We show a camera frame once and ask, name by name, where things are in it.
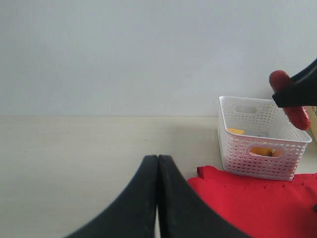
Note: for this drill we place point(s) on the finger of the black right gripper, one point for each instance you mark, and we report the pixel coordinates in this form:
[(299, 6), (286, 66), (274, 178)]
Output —
[(307, 75), (303, 93)]

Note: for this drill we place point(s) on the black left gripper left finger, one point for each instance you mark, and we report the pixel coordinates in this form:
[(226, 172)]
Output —
[(133, 213)]

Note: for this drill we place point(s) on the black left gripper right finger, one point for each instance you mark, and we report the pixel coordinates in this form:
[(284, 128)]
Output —
[(182, 213)]

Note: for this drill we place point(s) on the red sausage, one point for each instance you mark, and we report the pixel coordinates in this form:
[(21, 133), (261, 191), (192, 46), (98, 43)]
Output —
[(298, 116)]

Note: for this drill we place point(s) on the yellow lemon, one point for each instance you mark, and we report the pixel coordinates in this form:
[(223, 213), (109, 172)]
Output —
[(262, 151)]

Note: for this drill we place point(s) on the yellow cheese wedge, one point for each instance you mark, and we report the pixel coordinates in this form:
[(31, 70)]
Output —
[(236, 131)]

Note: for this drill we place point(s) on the white woven plastic basket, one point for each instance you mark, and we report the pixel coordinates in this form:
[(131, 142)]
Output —
[(256, 139)]

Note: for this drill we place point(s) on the red table cloth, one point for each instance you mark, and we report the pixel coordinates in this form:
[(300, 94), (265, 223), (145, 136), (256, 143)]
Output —
[(259, 207)]

